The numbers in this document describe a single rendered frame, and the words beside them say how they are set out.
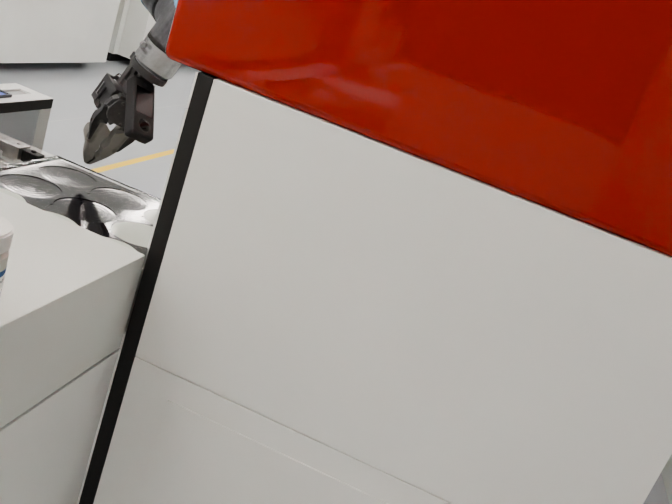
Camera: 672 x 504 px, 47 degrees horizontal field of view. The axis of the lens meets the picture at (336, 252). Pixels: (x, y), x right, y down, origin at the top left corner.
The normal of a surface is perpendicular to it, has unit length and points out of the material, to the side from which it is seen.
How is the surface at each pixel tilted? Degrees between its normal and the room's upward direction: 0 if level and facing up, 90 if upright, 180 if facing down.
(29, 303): 0
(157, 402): 90
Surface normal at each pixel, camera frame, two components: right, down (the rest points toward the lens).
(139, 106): 0.78, -0.29
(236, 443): -0.25, 0.24
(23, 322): 0.91, 0.38
